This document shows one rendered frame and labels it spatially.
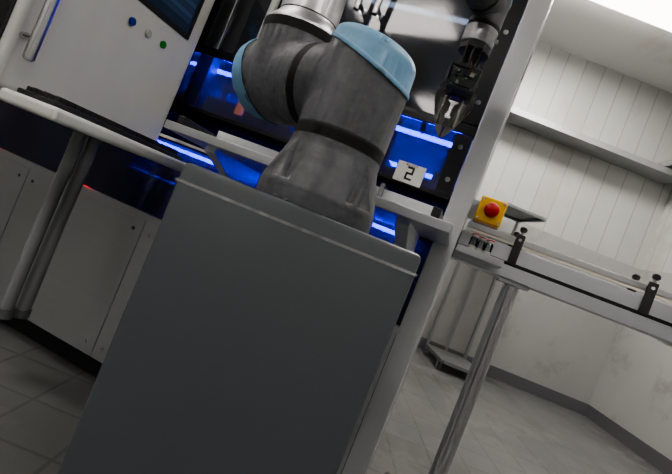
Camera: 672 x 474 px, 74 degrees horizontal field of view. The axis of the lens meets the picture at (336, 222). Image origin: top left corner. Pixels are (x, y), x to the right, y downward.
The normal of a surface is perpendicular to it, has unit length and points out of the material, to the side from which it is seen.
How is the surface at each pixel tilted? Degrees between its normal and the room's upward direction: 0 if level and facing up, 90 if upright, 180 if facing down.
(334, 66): 90
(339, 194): 73
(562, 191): 90
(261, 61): 94
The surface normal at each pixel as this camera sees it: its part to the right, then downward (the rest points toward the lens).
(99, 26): 0.86, 0.34
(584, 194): 0.00, -0.03
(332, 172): 0.26, -0.24
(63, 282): -0.24, -0.12
